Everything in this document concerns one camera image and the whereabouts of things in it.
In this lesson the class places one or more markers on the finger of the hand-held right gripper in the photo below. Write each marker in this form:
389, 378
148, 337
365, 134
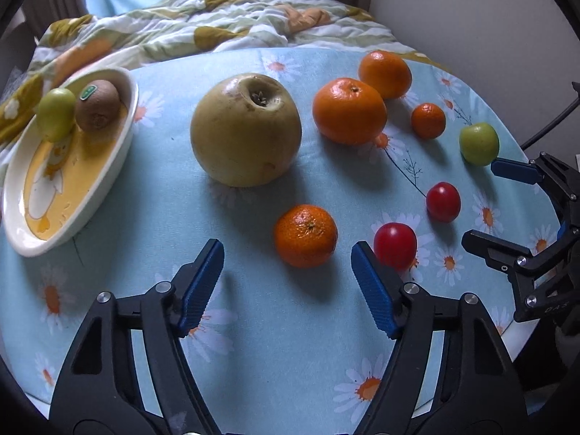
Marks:
512, 170
494, 247

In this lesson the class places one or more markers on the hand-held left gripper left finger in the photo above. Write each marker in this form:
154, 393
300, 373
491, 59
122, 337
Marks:
204, 281

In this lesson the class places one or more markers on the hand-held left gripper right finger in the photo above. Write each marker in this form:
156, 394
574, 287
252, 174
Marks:
374, 290

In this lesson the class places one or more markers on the small green apple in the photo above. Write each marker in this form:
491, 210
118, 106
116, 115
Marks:
478, 142
56, 115

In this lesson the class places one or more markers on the red cherry tomato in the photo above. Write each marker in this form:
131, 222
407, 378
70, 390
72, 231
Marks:
443, 201
395, 244

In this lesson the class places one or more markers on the medium mandarin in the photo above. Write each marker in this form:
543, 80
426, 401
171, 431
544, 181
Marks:
306, 235

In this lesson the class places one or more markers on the tiny mandarin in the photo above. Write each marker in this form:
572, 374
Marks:
428, 121

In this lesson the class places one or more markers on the large yellow pear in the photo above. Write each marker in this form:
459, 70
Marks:
244, 136

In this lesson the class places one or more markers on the large orange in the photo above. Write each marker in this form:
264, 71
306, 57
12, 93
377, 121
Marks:
385, 72
349, 113

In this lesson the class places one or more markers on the white oval dish yellow inside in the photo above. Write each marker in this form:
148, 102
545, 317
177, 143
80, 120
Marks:
68, 190

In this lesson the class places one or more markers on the light blue daisy tablecloth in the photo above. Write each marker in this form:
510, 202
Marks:
158, 217

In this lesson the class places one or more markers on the brown kiwi with sticker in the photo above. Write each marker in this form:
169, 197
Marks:
97, 108

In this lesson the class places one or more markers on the green striped floral blanket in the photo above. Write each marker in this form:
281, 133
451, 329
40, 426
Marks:
181, 22

